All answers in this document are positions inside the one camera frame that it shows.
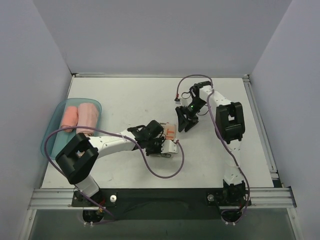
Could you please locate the white rabbit print towel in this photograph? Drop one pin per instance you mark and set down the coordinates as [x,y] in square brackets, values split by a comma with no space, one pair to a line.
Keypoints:
[169,131]

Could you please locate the teal plastic tray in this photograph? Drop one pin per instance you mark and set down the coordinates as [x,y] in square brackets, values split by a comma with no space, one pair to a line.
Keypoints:
[56,137]

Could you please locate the salmon rolled towel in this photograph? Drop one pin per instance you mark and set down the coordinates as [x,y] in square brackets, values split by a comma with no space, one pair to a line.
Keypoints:
[70,117]

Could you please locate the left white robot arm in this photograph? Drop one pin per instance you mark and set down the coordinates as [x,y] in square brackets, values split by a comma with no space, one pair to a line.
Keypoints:
[78,157]

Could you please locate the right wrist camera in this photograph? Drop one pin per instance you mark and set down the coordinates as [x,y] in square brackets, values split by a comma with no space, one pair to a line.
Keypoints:
[177,100]

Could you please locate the pink rolled towel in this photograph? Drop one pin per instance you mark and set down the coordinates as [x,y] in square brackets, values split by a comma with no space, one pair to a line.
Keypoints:
[87,115]

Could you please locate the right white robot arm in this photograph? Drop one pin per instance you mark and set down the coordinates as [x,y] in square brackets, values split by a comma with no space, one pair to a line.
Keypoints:
[229,125]

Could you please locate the aluminium front rail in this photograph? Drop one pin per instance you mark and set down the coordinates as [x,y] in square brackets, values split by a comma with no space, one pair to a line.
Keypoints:
[261,198]

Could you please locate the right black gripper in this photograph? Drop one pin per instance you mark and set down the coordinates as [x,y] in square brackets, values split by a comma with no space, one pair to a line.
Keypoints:
[188,117]

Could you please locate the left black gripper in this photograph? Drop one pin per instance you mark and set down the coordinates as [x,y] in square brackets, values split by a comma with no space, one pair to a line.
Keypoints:
[160,144]

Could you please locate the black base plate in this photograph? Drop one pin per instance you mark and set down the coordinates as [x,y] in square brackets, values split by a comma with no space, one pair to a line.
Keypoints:
[163,204]

